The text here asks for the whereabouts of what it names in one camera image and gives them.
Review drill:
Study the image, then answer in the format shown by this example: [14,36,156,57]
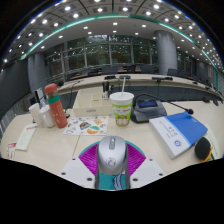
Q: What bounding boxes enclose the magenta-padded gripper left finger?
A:
[59,142,101,190]

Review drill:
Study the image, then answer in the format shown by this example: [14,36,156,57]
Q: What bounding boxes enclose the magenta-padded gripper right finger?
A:
[123,143,167,190]

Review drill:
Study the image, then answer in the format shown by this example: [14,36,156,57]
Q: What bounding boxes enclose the silver grey computer mouse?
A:
[96,135,129,176]

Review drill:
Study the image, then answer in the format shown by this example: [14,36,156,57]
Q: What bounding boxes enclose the round teal cartoon mouse pad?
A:
[78,139,147,191]

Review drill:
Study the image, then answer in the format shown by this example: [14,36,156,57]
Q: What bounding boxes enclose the colourful sticker sheet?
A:
[63,115,110,137]

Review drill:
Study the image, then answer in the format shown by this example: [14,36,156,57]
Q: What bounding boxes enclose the blue and white book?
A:
[148,111,209,160]

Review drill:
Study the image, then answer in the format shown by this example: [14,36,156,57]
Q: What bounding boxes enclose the black gooseneck conference microphone unit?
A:
[129,93,195,124]

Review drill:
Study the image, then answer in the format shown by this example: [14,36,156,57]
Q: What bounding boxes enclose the white cup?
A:
[39,105,57,129]
[28,103,44,128]

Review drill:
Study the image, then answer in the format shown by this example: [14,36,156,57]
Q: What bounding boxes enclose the red drink bottle green band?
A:
[44,83,69,129]

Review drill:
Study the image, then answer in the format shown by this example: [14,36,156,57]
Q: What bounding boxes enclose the paper cup with straw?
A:
[109,78,135,128]

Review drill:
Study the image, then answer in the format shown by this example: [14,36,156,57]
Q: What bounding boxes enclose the white cardboard box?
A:
[72,91,114,118]

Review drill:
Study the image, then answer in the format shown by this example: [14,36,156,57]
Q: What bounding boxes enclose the white board panel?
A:
[34,87,46,108]

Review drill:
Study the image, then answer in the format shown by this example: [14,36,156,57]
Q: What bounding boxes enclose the black desk microphone units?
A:
[104,74,174,82]

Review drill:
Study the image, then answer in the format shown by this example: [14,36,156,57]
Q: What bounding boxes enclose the ceiling lights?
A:
[3,0,221,64]

